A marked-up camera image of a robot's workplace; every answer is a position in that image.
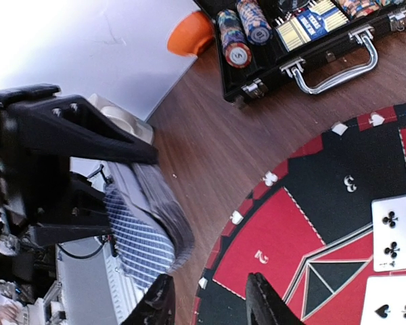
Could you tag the aluminium front rail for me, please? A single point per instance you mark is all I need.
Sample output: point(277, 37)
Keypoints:
point(90, 286)

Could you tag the grey playing card deck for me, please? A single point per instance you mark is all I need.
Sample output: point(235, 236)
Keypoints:
point(152, 233)

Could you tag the orange plastic cup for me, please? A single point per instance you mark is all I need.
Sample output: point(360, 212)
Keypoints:
point(192, 36)

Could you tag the white floral ceramic mug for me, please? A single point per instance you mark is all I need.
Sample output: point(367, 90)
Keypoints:
point(123, 119)

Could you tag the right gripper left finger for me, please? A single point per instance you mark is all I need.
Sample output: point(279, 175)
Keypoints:
point(157, 306)

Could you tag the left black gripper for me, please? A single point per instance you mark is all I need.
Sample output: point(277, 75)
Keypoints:
point(40, 196)

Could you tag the four of clubs card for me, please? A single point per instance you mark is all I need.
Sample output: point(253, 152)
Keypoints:
point(389, 234)

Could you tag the round red black poker mat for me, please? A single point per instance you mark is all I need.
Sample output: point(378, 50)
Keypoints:
point(307, 226)

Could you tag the black poker chip case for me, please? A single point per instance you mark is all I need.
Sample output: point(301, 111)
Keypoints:
point(305, 35)

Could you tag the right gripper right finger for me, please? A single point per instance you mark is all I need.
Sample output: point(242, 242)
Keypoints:
point(264, 305)

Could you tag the spades face-up card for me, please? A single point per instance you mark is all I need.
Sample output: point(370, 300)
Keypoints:
point(385, 301)

